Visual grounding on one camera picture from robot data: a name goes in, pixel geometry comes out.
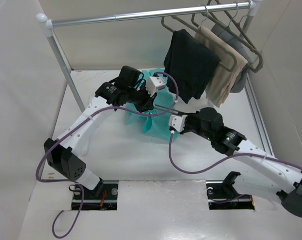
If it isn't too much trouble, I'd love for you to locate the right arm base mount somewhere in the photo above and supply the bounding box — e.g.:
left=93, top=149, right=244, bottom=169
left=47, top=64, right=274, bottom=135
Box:
left=206, top=171, right=255, bottom=210

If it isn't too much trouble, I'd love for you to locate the grey hanger with beige garment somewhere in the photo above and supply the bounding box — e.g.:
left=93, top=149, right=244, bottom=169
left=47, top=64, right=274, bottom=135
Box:
left=191, top=11, right=238, bottom=73

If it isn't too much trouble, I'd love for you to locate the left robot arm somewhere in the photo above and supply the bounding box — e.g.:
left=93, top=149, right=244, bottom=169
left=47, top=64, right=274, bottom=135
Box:
left=39, top=65, right=158, bottom=198

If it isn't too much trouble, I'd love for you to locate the grey hanger with black garment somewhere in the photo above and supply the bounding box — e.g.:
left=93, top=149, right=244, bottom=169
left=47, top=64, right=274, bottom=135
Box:
left=161, top=16, right=202, bottom=35

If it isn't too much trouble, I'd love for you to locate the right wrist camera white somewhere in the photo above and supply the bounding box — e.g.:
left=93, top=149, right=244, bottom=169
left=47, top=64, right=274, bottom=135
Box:
left=168, top=114, right=187, bottom=133

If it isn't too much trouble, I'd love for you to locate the grey hanging garment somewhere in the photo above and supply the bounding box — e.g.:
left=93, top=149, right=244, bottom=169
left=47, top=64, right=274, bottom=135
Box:
left=211, top=24, right=253, bottom=93

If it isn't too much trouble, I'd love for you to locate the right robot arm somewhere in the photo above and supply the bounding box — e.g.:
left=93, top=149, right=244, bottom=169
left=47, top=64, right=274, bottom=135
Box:
left=174, top=107, right=302, bottom=218

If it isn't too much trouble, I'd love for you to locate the aluminium rail right side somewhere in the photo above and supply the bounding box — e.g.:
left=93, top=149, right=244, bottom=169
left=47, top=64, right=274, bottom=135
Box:
left=245, top=75, right=274, bottom=156

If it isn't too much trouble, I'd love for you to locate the black hanging garment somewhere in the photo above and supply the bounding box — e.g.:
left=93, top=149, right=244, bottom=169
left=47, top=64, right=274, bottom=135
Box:
left=164, top=29, right=220, bottom=104

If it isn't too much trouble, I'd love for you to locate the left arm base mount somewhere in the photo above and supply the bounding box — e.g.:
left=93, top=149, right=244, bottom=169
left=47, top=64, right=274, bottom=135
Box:
left=69, top=180, right=119, bottom=211

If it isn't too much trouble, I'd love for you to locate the silver clothes rack frame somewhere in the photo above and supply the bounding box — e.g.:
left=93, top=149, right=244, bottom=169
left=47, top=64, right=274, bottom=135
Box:
left=36, top=0, right=261, bottom=111

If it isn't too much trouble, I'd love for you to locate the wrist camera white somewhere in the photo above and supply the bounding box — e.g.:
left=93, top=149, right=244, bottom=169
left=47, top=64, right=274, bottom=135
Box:
left=145, top=76, right=166, bottom=97
left=168, top=114, right=187, bottom=133

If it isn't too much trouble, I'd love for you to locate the teal t shirt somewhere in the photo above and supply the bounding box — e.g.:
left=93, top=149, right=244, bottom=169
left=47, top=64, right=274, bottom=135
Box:
left=125, top=68, right=176, bottom=141

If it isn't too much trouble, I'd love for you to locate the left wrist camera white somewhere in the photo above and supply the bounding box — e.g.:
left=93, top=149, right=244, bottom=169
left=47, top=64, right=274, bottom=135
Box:
left=145, top=76, right=166, bottom=97

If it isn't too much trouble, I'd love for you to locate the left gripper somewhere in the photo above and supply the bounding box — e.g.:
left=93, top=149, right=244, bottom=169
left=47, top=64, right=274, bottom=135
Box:
left=127, top=82, right=157, bottom=114

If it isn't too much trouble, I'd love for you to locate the beige hanging garment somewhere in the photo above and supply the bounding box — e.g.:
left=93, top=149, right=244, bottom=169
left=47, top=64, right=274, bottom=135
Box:
left=195, top=25, right=251, bottom=108

